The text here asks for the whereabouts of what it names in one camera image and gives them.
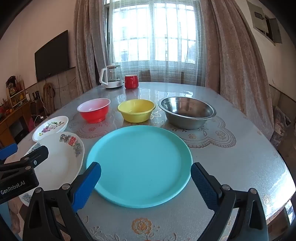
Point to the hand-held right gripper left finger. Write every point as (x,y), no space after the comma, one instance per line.
(87,185)

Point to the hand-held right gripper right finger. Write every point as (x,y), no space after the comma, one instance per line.
(203,185)

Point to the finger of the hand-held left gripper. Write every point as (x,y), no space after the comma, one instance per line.
(27,160)
(8,151)

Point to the large white floral plate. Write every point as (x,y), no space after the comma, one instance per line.
(62,162)

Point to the small white floral plate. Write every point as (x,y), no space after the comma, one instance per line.
(49,128)

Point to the teal round plate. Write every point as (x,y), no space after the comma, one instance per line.
(138,162)

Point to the stainless steel bowl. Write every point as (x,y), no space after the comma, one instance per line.
(187,115)

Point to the red plastic bowl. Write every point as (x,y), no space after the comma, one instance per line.
(93,113)

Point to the yellow plastic bowl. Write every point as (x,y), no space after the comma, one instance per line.
(136,113)

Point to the wooden side cabinet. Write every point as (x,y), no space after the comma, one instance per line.
(13,120)

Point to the patterned bag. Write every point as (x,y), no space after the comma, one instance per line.
(279,125)

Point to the black flat television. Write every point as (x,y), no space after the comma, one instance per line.
(52,56)

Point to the white glass electric kettle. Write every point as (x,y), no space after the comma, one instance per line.
(112,78)

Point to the red mug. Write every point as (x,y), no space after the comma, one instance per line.
(131,82)

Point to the beige patterned curtain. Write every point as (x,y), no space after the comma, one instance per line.
(235,69)
(90,46)

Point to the wooden chair back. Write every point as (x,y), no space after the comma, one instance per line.
(144,76)

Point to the white sheer curtain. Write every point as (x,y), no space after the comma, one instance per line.
(161,69)

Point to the barred window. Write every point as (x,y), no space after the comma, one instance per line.
(152,30)

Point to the grey wall electrical box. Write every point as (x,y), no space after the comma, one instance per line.
(266,23)

